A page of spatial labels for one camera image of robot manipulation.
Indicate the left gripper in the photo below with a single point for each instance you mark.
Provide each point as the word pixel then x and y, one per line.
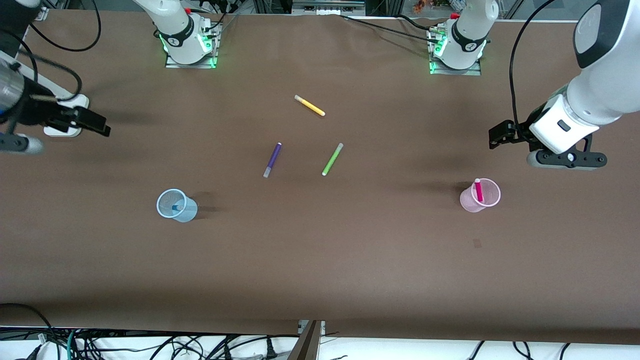
pixel 520 131

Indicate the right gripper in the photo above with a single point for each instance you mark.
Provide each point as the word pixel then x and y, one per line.
pixel 36 111

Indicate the pink marker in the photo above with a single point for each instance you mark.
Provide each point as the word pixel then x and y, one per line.
pixel 479 191

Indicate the blue marker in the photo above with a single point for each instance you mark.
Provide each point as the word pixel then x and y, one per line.
pixel 176 206

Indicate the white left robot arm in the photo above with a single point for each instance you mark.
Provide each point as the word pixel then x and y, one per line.
pixel 610 85

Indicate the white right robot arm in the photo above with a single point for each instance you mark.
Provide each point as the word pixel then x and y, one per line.
pixel 175 22

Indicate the pink mesh cup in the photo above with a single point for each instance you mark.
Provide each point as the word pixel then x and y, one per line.
pixel 482 197

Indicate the blue mesh cup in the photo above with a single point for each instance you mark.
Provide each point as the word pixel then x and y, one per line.
pixel 182 212

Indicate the orange small objects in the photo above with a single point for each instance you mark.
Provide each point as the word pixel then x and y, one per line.
pixel 425 5

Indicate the green marker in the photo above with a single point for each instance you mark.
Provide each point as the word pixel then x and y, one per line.
pixel 332 159

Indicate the purple marker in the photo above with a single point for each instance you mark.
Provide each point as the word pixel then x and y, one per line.
pixel 272 160

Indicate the yellow marker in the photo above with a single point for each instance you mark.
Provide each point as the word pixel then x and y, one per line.
pixel 310 105

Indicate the grey metal power strip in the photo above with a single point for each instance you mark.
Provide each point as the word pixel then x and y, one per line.
pixel 327 6

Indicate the brown wooden beam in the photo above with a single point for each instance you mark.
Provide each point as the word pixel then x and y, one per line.
pixel 307 345

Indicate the black plug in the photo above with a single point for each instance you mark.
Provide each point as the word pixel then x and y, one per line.
pixel 270 351

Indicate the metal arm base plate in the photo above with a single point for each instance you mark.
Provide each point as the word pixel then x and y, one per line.
pixel 200 65
pixel 470 72

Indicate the aluminium frame profile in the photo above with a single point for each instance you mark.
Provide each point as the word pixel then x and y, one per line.
pixel 44 13

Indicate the silver metal bracket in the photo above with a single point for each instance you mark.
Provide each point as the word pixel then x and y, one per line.
pixel 301 326

